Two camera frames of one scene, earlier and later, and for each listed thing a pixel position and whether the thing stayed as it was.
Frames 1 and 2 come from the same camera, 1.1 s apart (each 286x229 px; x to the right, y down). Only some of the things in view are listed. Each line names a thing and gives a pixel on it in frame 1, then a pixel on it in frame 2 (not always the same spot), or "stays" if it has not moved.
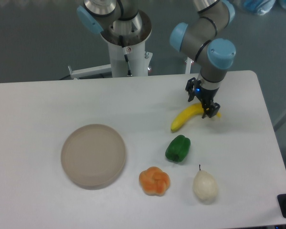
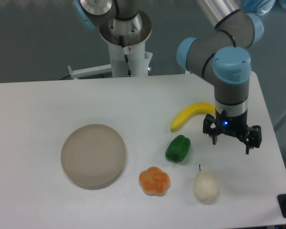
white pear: x=205 y=185 stays
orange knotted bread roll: x=153 y=181 stays
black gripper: x=205 y=95 → x=236 y=126
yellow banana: x=196 y=109 stays
